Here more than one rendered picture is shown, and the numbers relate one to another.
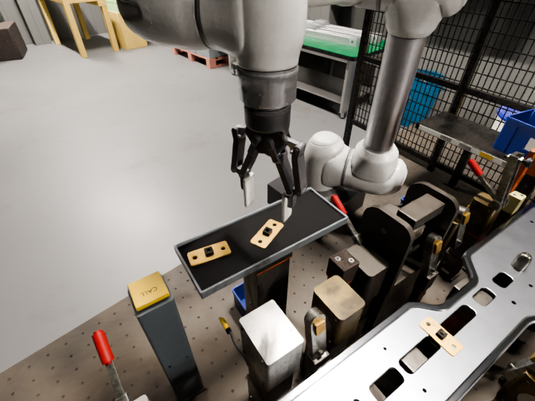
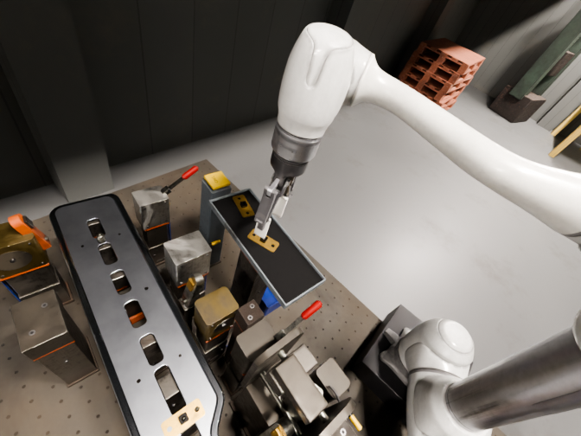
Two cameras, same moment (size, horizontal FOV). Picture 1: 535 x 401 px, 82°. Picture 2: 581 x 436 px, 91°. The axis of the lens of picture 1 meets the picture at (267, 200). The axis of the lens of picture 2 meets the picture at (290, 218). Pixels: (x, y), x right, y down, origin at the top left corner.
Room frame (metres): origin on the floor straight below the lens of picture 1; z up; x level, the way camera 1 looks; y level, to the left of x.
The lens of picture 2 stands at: (0.34, -0.46, 1.77)
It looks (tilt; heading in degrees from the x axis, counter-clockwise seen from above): 46 degrees down; 69
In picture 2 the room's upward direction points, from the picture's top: 22 degrees clockwise
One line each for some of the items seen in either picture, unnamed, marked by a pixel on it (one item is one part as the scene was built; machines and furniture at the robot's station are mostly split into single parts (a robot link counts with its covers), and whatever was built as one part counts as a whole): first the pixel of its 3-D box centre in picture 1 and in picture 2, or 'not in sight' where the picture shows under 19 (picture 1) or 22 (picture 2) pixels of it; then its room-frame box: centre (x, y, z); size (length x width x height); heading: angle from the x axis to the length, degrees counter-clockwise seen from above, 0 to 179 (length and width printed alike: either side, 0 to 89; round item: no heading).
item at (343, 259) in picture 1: (332, 307); (239, 339); (0.45, -0.17, 0.90); 0.05 x 0.05 x 0.40; 33
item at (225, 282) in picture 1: (265, 233); (264, 240); (0.48, 0.00, 1.16); 0.37 x 0.14 x 0.02; 123
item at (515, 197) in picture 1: (490, 236); not in sight; (0.73, -0.76, 0.88); 0.04 x 0.04 x 0.37; 33
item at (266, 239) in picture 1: (267, 231); (264, 239); (0.48, 0.00, 1.17); 0.08 x 0.04 x 0.01; 148
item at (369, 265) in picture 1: (348, 299); (250, 358); (0.49, -0.22, 0.89); 0.12 x 0.07 x 0.38; 33
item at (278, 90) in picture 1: (267, 83); (296, 138); (0.48, 0.00, 1.49); 0.09 x 0.09 x 0.06
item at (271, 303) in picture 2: (253, 299); (268, 295); (0.58, 0.05, 0.75); 0.11 x 0.10 x 0.09; 123
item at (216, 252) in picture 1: (208, 251); (243, 204); (0.42, 0.12, 1.17); 0.08 x 0.04 x 0.01; 115
